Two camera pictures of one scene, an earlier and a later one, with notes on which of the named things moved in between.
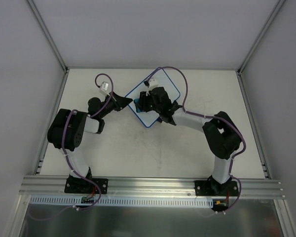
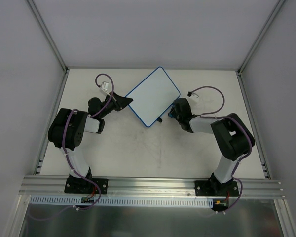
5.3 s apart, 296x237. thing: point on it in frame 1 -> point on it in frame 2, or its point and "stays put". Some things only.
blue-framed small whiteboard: x=149 y=117 stays put
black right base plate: x=208 y=188 stays put
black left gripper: x=114 y=101 stays put
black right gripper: x=143 y=100 -> x=176 y=108
